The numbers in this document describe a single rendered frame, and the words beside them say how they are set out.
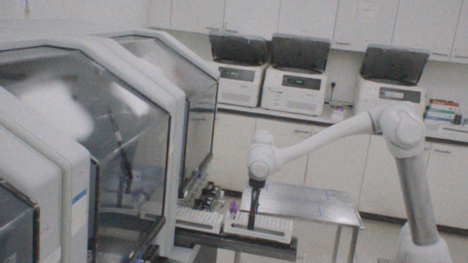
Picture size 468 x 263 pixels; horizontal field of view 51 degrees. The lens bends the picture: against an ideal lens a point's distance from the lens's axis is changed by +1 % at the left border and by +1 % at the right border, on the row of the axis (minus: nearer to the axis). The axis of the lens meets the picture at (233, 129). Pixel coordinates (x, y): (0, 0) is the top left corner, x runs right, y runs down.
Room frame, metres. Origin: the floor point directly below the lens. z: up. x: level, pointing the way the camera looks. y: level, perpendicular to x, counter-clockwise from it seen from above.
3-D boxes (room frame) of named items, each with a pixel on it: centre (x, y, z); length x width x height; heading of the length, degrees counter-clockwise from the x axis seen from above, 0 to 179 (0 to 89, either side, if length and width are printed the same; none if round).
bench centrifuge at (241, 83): (4.63, 0.04, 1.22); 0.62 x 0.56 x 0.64; 170
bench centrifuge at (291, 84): (4.55, -0.54, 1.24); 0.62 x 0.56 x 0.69; 172
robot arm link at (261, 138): (1.97, -0.13, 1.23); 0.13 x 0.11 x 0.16; 177
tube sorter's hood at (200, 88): (2.29, 0.40, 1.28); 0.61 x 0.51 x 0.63; 172
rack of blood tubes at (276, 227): (1.98, -0.16, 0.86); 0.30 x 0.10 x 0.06; 82
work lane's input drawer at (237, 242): (2.00, -0.02, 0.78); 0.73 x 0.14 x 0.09; 82
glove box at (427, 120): (4.51, -1.89, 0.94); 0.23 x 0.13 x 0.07; 86
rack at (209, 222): (2.02, 0.16, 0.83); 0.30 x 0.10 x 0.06; 82
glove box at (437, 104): (4.50, -1.93, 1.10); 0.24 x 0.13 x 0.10; 80
